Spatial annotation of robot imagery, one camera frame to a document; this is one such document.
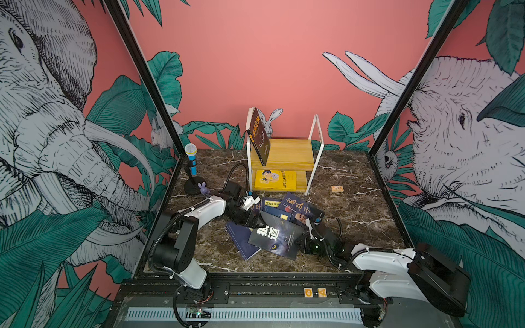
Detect black book white characters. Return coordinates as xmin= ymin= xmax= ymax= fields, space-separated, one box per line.
xmin=248 ymin=212 xmax=304 ymax=260

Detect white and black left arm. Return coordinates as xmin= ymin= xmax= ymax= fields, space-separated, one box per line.
xmin=147 ymin=194 xmax=264 ymax=290

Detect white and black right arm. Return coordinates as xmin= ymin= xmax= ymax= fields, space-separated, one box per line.
xmin=294 ymin=224 xmax=471 ymax=317

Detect small blue book yellow label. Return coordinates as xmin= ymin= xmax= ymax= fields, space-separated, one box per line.
xmin=261 ymin=198 xmax=290 ymax=220

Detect purple portrait book right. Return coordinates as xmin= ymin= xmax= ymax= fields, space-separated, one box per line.
xmin=278 ymin=192 xmax=325 ymax=228

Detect yellow book on shelf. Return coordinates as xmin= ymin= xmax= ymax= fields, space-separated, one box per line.
xmin=254 ymin=169 xmax=297 ymax=191

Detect small purple rabbit figure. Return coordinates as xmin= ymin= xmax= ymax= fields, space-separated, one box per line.
xmin=198 ymin=182 xmax=211 ymax=198

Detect white wooden two-tier shelf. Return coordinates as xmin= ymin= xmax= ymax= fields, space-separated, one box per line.
xmin=246 ymin=114 xmax=325 ymax=195

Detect black microphone stand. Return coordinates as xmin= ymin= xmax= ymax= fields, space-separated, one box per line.
xmin=184 ymin=164 xmax=206 ymax=195

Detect dark brown leaning book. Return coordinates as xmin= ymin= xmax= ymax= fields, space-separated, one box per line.
xmin=246 ymin=107 xmax=271 ymax=166

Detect blue toy microphone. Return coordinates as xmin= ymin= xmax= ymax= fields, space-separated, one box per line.
xmin=185 ymin=143 xmax=198 ymax=176

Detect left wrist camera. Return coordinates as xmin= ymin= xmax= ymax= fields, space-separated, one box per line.
xmin=241 ymin=195 xmax=261 ymax=210

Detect black front rail base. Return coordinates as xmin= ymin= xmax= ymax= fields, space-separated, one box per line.
xmin=105 ymin=273 xmax=460 ymax=327

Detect left black frame post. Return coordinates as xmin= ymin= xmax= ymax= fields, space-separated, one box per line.
xmin=104 ymin=0 xmax=185 ymax=157

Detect black frame post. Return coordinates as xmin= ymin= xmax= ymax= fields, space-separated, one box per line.
xmin=104 ymin=0 xmax=185 ymax=157
xmin=368 ymin=0 xmax=469 ymax=157

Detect right black frame post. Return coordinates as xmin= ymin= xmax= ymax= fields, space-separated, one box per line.
xmin=368 ymin=0 xmax=469 ymax=157

